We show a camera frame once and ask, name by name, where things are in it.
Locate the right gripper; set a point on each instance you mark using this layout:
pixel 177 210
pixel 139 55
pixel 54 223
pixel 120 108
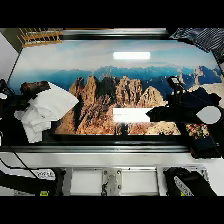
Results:
pixel 157 115

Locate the white garment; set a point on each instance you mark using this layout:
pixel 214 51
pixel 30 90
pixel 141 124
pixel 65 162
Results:
pixel 50 106

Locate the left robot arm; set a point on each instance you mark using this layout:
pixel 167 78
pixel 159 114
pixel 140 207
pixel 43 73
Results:
pixel 11 115

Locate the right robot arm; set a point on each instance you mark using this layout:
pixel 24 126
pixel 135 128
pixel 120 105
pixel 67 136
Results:
pixel 186 113

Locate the dark striped shirt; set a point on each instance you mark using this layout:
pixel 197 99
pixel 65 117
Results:
pixel 203 38

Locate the brown garment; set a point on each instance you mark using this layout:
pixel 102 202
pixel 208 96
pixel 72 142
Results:
pixel 35 87

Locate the silver frame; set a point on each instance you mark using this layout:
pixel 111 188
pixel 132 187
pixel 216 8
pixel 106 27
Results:
pixel 111 181

